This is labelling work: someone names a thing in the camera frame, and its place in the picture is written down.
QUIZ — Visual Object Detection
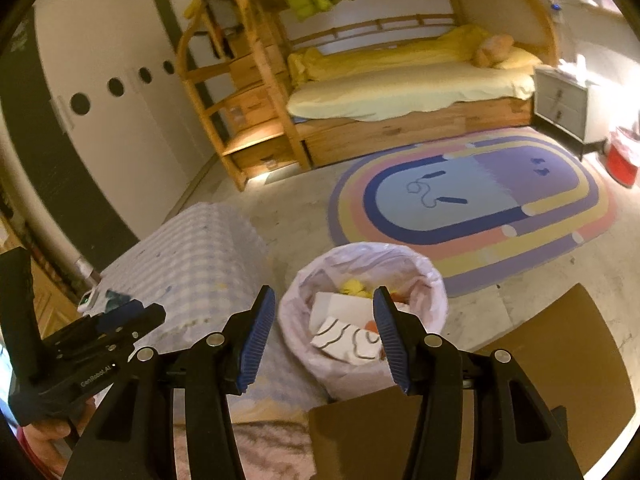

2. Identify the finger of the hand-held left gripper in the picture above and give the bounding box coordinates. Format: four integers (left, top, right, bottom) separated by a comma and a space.
97, 290, 167, 343

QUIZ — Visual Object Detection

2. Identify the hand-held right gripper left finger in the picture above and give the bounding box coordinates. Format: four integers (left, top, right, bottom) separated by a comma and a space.
62, 285, 277, 480

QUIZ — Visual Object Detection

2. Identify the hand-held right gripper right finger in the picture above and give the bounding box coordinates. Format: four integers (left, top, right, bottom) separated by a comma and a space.
372, 286, 583, 480

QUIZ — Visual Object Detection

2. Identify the waste bin with pink bag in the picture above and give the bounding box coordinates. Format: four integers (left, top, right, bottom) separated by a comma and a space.
277, 241, 448, 403

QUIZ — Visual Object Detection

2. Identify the person's left hand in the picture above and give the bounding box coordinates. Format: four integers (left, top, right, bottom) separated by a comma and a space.
20, 400, 97, 476

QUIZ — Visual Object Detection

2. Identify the white wavy-striped packet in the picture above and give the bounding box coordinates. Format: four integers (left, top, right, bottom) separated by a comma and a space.
310, 316, 383, 365

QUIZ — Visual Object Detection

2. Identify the white paper sheet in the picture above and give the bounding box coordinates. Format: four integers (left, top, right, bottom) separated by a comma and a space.
311, 292, 381, 333

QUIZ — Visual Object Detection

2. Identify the rainbow oval rug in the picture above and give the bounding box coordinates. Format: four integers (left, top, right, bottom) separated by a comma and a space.
327, 127, 618, 298

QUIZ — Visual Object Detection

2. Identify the white wardrobe with round holes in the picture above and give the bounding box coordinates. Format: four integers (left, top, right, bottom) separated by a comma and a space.
32, 0, 216, 246

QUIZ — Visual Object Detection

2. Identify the yellow bedding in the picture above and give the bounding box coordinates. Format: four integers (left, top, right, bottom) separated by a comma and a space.
286, 25, 543, 123

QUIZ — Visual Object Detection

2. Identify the red bin with bag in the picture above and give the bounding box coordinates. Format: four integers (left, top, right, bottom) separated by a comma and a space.
604, 126, 640, 188

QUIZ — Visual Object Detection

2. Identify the white nightstand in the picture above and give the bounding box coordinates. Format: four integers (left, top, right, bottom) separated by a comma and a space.
532, 62, 608, 161

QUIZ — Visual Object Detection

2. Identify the tan plush pillow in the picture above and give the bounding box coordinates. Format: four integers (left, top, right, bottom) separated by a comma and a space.
474, 34, 516, 68

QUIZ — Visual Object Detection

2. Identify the wooden bunk bed frame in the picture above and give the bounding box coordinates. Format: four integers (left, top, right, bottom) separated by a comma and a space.
225, 0, 561, 170

